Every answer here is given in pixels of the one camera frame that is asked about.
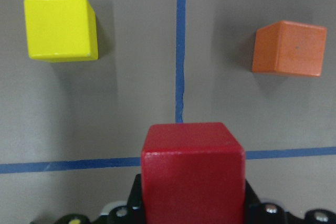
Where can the orange wooden block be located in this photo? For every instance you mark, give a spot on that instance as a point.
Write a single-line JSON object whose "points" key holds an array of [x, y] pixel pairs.
{"points": [[289, 49]]}

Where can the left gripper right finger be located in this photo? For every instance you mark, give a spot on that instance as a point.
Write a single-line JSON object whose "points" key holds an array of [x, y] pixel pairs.
{"points": [[257, 212]]}

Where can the yellow wooden block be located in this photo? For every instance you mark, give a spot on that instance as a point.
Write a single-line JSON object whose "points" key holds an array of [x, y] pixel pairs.
{"points": [[61, 30]]}

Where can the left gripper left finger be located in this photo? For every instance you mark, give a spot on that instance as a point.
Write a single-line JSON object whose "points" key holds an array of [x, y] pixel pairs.
{"points": [[129, 212]]}

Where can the red wooden block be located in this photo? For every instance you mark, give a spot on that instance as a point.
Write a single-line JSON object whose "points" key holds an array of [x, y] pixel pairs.
{"points": [[192, 173]]}

